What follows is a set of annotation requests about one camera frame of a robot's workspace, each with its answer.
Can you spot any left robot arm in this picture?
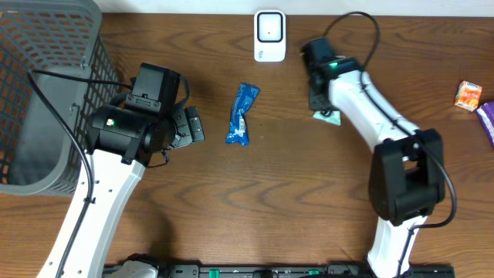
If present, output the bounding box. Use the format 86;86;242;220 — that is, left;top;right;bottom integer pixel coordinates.
39;63;205;277

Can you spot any orange Kleenex tissue pack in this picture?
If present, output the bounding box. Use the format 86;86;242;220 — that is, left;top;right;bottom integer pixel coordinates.
455;81;482;111

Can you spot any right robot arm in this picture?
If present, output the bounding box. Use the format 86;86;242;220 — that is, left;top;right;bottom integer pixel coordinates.
301;38;454;277

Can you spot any blue snack wrapper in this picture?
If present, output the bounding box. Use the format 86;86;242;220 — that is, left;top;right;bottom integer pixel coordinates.
225;83;260;145

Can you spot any red purple snack bag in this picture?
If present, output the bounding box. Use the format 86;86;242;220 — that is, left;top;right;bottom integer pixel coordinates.
475;101;494;146

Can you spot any teal white snack packet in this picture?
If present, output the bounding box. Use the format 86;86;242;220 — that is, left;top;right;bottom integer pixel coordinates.
313;110;341;126

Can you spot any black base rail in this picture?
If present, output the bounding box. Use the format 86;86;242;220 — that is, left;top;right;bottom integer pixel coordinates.
102;263;456;278

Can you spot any grey plastic mesh basket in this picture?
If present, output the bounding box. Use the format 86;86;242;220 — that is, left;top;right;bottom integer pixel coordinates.
1;0;120;196

